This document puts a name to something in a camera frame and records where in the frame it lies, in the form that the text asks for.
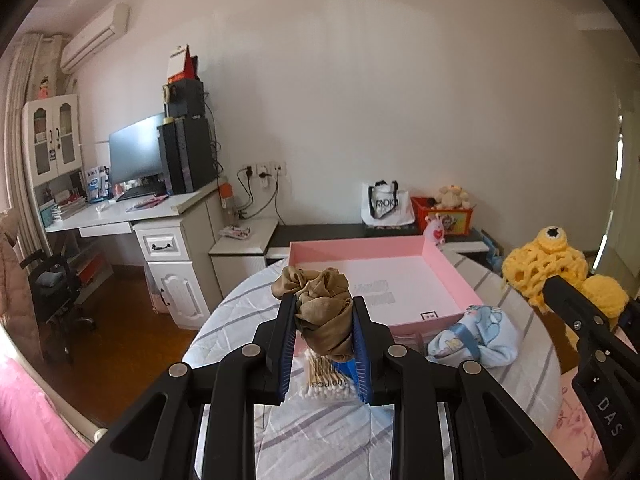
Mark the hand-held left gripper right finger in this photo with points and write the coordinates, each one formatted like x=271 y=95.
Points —
x=361 y=350

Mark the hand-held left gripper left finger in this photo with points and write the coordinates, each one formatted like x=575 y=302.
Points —
x=287 y=345

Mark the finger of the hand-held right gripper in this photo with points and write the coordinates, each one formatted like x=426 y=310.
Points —
x=570 y=300

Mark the yellow crocheted toy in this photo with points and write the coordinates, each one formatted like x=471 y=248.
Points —
x=545 y=260

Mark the cotton swab packet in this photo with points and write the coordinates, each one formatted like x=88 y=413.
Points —
x=325 y=382

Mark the tan fabric scrunchie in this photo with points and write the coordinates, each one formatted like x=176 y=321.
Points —
x=322 y=310

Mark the pink shallow box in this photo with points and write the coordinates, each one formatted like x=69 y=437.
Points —
x=400 y=285

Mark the pink floral bedding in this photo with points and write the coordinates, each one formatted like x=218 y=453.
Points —
x=575 y=430

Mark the white low cabinet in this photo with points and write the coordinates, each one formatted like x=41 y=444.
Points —
x=240 y=260

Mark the white striped tablecloth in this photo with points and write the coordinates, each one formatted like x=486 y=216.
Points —
x=310 y=440

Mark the light blue baby garment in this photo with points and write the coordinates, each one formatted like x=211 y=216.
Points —
x=475 y=335

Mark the black low table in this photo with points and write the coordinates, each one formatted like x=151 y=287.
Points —
x=320 y=235

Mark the red printed box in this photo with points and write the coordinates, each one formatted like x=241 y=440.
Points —
x=452 y=220

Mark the white desk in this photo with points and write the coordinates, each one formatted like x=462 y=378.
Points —
x=170 y=260

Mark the white tote bag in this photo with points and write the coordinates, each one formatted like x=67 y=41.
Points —
x=387 y=205

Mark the beige plush toy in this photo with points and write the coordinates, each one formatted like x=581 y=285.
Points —
x=450 y=196

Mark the orange capped bottle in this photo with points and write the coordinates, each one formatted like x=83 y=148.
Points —
x=226 y=197

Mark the black computer tower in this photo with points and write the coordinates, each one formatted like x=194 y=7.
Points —
x=187 y=157

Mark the black office chair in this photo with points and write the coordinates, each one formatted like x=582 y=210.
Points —
x=52 y=290

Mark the black computer monitor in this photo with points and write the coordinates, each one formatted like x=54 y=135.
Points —
x=135 y=152

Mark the blue white carton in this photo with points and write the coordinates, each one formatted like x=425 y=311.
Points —
x=97 y=184

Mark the pink blanket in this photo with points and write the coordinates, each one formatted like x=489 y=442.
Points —
x=35 y=420

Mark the black box stack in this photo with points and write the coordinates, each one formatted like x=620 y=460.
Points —
x=184 y=100

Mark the beige padded coat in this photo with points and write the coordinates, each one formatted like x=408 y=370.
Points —
x=10 y=280

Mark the red and white box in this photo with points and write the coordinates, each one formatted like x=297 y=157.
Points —
x=179 y=62

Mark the white hutch cabinet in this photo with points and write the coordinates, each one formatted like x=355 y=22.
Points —
x=52 y=135

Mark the beige curtain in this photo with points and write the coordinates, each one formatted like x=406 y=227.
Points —
x=20 y=125

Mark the pink doll figure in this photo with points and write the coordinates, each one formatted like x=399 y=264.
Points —
x=44 y=89

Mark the white air conditioner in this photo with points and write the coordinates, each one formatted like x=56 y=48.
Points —
x=95 y=40

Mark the wall power outlets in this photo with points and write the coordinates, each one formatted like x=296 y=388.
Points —
x=265 y=168

